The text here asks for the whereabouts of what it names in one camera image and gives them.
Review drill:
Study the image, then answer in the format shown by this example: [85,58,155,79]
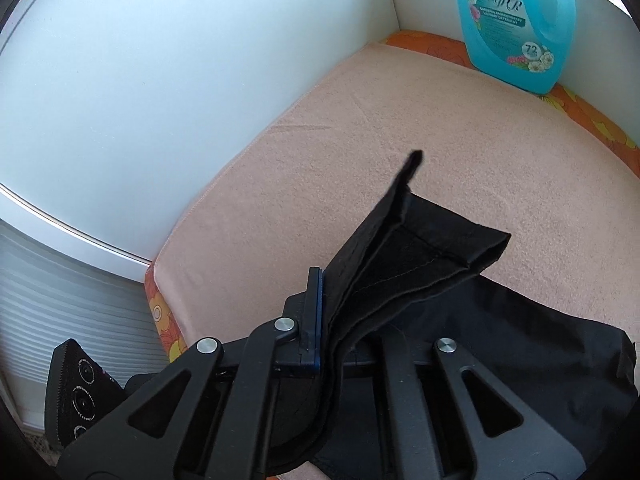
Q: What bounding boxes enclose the white panel board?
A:
[0,0,401,266]

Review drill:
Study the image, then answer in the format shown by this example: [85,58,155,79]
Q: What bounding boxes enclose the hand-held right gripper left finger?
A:
[57,266,326,480]

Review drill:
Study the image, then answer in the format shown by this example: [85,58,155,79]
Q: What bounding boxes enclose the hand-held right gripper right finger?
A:
[377,332,583,480]

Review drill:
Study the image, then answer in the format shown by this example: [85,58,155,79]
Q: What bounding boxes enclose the grey ribbed panel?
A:
[0,220,153,433]

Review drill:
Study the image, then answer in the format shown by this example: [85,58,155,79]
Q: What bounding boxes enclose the small blue detergent bottle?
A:
[452,0,577,95]

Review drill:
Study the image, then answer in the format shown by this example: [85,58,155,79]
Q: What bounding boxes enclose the beige mat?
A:
[150,42,640,480]

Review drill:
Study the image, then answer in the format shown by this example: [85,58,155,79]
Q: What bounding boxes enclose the black pants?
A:
[300,150,638,480]

